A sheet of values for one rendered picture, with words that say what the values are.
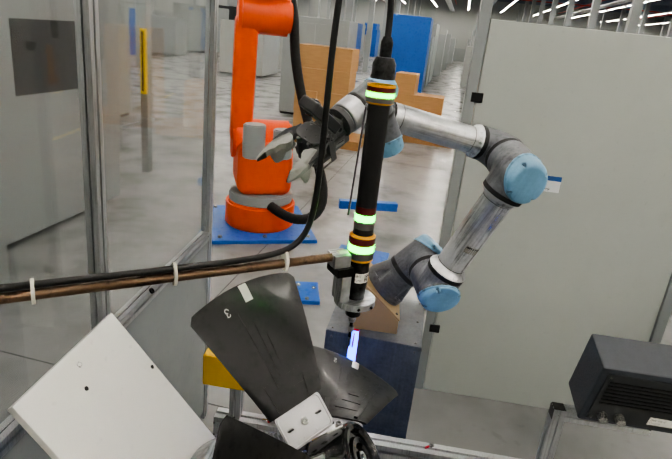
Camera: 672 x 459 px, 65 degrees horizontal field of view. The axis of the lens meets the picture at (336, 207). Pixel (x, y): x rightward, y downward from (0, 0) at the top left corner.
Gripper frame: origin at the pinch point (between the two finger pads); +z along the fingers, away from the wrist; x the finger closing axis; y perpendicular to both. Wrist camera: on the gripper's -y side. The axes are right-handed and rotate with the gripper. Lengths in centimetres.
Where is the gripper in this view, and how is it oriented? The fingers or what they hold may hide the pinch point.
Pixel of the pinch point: (274, 165)
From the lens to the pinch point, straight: 108.7
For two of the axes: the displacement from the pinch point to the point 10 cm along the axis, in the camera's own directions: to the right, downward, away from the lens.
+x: -7.2, -5.0, 4.8
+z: -6.9, 6.1, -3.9
